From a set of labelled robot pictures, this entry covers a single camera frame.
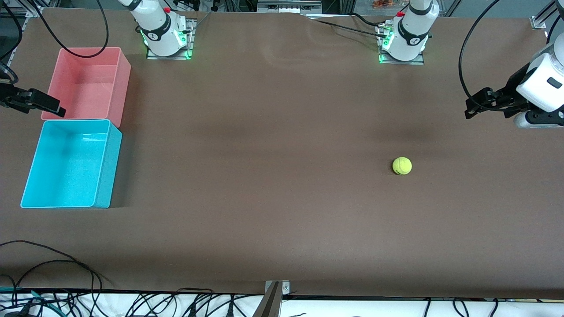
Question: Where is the yellow tennis ball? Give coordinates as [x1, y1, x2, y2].
[392, 157, 413, 176]

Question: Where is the pink plastic bin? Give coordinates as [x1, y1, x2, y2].
[41, 47, 132, 128]

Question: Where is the blue plastic bin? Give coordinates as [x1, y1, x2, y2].
[20, 119, 123, 209]

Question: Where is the brown table cover mat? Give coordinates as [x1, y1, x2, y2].
[0, 8, 564, 300]

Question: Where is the grey power strip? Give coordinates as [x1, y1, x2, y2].
[257, 0, 323, 14]

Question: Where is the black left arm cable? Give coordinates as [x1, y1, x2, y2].
[459, 0, 505, 103]

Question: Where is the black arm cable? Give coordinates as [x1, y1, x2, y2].
[34, 0, 109, 58]
[459, 0, 505, 103]

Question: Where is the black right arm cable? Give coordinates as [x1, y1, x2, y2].
[34, 0, 109, 58]

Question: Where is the black hanging cable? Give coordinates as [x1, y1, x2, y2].
[0, 8, 23, 84]

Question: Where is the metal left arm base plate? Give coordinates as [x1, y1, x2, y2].
[378, 24, 425, 66]

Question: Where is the aluminium frame corner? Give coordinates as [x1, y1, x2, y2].
[24, 0, 47, 18]
[530, 0, 558, 30]

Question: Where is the black looped cable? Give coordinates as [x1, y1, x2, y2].
[0, 240, 103, 304]
[11, 260, 114, 287]

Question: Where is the black cable on table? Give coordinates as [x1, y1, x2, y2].
[350, 12, 386, 27]
[314, 18, 388, 37]

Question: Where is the teal cable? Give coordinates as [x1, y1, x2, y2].
[0, 287, 60, 314]

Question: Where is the metal bracket post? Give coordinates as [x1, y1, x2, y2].
[252, 280, 290, 317]

